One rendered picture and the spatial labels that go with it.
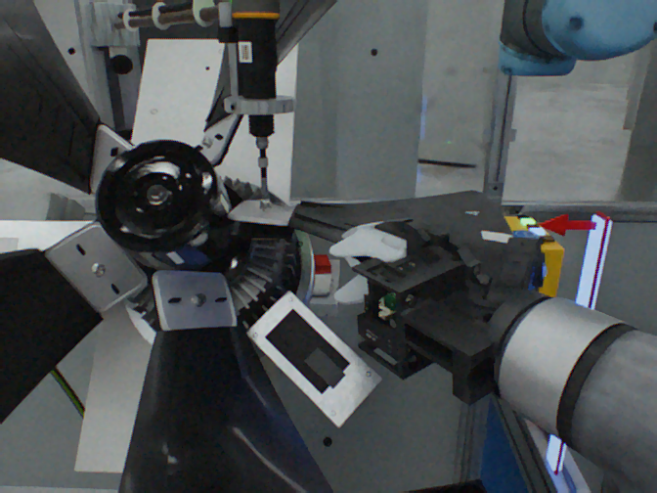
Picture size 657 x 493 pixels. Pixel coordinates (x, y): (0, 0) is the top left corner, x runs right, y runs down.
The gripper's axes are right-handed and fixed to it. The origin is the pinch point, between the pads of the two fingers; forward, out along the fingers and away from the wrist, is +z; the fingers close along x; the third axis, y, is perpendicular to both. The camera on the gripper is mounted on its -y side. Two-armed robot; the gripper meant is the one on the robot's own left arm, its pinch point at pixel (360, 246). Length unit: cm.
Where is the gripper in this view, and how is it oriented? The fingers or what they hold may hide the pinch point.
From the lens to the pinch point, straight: 49.1
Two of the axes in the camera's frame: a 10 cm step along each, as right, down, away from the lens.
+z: -5.6, -3.0, 7.7
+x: 0.9, 9.1, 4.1
